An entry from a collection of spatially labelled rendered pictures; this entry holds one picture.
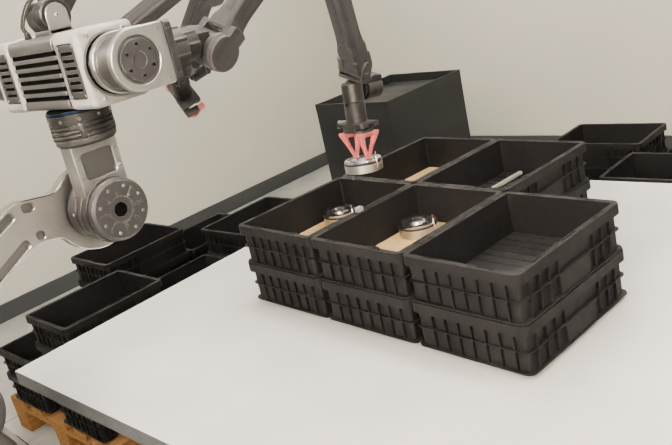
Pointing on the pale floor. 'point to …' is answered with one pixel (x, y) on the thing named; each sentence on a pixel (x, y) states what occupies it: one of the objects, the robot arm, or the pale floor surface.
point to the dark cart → (399, 114)
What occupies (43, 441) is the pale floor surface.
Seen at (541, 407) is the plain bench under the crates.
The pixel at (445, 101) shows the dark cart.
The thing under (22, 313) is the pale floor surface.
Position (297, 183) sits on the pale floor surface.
